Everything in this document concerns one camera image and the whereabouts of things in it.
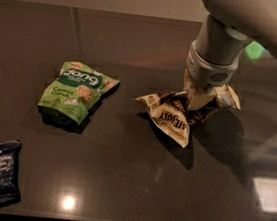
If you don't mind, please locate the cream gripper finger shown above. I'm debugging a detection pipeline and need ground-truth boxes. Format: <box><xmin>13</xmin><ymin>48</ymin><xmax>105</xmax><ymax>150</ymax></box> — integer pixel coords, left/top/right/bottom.
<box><xmin>187</xmin><ymin>86</ymin><xmax>215</xmax><ymax>111</ymax></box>
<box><xmin>183</xmin><ymin>69</ymin><xmax>191</xmax><ymax>90</ymax></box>

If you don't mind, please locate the green rice chip bag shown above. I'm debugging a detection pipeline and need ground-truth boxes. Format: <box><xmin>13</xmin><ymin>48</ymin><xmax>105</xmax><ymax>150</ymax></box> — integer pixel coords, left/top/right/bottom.
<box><xmin>37</xmin><ymin>61</ymin><xmax>120</xmax><ymax>126</ymax></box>

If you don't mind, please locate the brown Late July chip bag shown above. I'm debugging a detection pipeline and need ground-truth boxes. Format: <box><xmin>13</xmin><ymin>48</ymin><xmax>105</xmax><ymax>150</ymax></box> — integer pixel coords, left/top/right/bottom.
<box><xmin>136</xmin><ymin>84</ymin><xmax>241</xmax><ymax>147</ymax></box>

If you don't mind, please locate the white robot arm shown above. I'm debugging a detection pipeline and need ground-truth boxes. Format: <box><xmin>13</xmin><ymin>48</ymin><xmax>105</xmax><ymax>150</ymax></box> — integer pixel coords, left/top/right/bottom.
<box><xmin>184</xmin><ymin>0</ymin><xmax>277</xmax><ymax>110</ymax></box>

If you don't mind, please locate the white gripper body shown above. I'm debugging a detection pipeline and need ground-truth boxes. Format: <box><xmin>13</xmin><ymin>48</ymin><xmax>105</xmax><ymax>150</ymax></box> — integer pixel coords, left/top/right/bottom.
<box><xmin>186</xmin><ymin>42</ymin><xmax>238</xmax><ymax>88</ymax></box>

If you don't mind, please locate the dark blue snack bar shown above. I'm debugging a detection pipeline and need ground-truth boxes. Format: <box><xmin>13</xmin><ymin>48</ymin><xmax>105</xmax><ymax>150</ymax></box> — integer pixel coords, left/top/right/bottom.
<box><xmin>0</xmin><ymin>140</ymin><xmax>21</xmax><ymax>207</ymax></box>

